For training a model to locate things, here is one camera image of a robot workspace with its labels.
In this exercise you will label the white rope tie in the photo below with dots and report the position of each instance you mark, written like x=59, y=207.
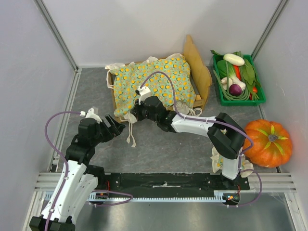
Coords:
x=130, y=138
x=194, y=113

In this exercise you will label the bok choy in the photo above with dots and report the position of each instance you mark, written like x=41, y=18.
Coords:
x=225, y=68

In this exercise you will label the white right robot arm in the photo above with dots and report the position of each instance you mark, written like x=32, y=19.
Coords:
x=225, y=134

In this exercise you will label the green spinach leaves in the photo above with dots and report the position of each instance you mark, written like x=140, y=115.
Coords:
x=247, y=71

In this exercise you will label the wooden pet bed frame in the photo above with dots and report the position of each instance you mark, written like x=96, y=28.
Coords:
x=199, y=73

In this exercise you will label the purple onion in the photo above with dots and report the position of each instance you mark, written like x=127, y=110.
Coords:
x=235, y=90

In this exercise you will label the white eggplant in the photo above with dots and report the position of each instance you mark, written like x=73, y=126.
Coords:
x=234, y=59

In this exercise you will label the orange pumpkin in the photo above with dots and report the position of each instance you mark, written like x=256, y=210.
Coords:
x=272, y=143

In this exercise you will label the orange carrot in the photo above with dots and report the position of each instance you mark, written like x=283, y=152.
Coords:
x=237, y=71

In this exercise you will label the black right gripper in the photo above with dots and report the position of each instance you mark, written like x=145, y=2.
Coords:
x=138, y=110

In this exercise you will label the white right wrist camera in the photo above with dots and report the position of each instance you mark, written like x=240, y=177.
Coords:
x=144, y=93

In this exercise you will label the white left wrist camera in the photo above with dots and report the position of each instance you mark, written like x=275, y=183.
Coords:
x=91, y=113

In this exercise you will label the white cable duct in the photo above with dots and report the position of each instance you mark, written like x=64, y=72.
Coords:
x=99, y=197

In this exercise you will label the lemon print cushion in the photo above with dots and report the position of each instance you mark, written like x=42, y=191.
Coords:
x=160, y=75

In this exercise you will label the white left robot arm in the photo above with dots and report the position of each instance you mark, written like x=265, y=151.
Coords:
x=78, y=178

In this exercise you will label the white mushroom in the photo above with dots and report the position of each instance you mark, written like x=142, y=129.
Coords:
x=224, y=82

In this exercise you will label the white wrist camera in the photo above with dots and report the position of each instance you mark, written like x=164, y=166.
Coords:
x=91, y=113
x=144, y=93

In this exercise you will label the small lemon print pillow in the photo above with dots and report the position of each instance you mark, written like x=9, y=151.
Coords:
x=216, y=161

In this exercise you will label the green long beans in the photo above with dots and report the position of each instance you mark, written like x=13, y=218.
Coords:
x=243, y=97

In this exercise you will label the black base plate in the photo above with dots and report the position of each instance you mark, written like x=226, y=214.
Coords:
x=170, y=185

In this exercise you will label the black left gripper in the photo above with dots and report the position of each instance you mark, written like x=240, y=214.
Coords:
x=118, y=127

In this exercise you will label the white front rope tie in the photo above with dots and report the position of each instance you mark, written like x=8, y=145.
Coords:
x=130, y=138

